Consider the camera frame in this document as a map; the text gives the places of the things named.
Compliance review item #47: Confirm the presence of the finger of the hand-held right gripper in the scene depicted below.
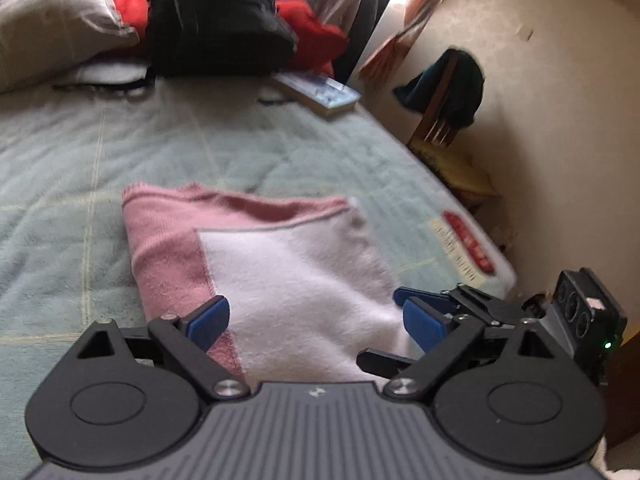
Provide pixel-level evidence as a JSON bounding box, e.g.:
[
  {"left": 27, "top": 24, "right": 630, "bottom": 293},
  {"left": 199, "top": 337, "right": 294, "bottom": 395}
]
[
  {"left": 393, "top": 284, "right": 531, "bottom": 326},
  {"left": 356, "top": 349, "right": 420, "bottom": 378}
]

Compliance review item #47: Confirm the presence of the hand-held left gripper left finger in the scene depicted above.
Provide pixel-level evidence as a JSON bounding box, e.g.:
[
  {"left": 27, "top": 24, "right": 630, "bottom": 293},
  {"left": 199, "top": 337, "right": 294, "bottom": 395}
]
[{"left": 75, "top": 295, "right": 251, "bottom": 402}]

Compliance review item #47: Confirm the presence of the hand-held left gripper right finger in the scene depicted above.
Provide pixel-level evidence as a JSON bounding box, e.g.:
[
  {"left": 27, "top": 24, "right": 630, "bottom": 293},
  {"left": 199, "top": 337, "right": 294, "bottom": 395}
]
[{"left": 384, "top": 296, "right": 573, "bottom": 402}]

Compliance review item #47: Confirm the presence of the pink and white sweater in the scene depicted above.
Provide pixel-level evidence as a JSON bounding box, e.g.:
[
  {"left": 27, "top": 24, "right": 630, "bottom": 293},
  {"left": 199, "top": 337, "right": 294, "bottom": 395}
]
[{"left": 122, "top": 184, "right": 416, "bottom": 387}]

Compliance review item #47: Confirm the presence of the red mattress label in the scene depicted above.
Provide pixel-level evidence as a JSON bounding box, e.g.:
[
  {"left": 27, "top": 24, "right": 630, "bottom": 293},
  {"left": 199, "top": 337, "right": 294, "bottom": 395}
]
[{"left": 442, "top": 210, "right": 497, "bottom": 275}]

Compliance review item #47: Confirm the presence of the wooden chair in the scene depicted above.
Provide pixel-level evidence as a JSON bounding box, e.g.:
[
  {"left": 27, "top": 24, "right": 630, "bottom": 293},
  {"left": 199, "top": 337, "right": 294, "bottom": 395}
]
[{"left": 405, "top": 52, "right": 501, "bottom": 211}]

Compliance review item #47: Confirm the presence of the book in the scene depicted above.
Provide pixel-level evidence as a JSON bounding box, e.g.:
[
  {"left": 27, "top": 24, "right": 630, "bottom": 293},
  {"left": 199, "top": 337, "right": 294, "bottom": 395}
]
[{"left": 272, "top": 71, "right": 361, "bottom": 121}]

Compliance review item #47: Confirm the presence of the white cloth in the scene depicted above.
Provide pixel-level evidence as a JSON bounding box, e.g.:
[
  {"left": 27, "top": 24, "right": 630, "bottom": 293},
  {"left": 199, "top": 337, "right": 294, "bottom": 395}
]
[{"left": 65, "top": 60, "right": 151, "bottom": 87}]

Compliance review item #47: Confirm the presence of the dark hanging jacket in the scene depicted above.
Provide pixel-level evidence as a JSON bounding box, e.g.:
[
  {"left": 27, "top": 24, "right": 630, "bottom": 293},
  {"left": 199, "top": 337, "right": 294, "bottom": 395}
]
[{"left": 335, "top": 0, "right": 392, "bottom": 83}]

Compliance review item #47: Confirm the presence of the orange curtain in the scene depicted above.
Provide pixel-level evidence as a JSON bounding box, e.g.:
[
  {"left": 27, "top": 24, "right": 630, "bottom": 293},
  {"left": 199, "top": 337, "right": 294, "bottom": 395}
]
[{"left": 357, "top": 0, "right": 471, "bottom": 81}]

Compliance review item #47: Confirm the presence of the black backpack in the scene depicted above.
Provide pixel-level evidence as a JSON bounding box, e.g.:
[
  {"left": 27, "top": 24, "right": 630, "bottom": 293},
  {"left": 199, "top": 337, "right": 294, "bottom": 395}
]
[{"left": 145, "top": 0, "right": 298, "bottom": 78}]

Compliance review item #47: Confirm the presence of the red quilt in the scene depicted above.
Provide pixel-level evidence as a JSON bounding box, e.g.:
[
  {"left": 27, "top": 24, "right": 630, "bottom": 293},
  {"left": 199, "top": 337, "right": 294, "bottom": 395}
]
[{"left": 100, "top": 0, "right": 348, "bottom": 76}]

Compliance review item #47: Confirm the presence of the grey pillow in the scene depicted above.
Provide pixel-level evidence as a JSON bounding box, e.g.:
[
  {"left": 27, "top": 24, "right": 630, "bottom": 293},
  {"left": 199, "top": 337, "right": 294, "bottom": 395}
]
[{"left": 0, "top": 0, "right": 141, "bottom": 93}]

